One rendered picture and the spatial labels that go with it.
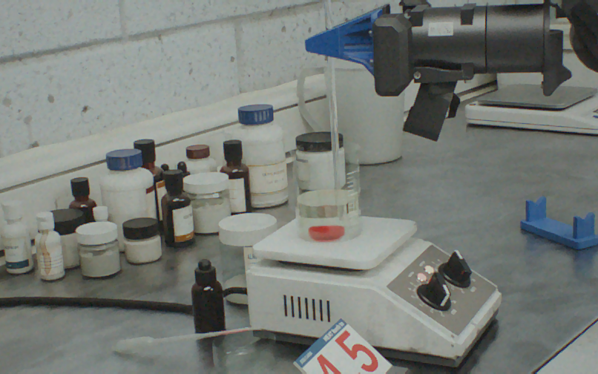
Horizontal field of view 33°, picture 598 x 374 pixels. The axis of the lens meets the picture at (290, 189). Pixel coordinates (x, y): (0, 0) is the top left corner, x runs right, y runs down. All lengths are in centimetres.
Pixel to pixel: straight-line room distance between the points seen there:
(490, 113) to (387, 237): 86
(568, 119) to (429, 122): 84
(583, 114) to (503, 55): 87
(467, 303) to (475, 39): 23
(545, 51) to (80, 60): 67
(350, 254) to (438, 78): 17
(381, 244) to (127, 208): 39
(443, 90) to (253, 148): 50
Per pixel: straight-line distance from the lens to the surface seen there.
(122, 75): 137
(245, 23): 155
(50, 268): 115
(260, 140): 132
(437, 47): 85
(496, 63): 86
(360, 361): 84
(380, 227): 95
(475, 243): 117
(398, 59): 79
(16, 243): 118
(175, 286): 109
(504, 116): 174
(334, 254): 88
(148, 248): 116
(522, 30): 85
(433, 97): 86
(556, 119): 171
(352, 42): 88
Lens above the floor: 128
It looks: 15 degrees down
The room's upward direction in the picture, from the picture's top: 4 degrees counter-clockwise
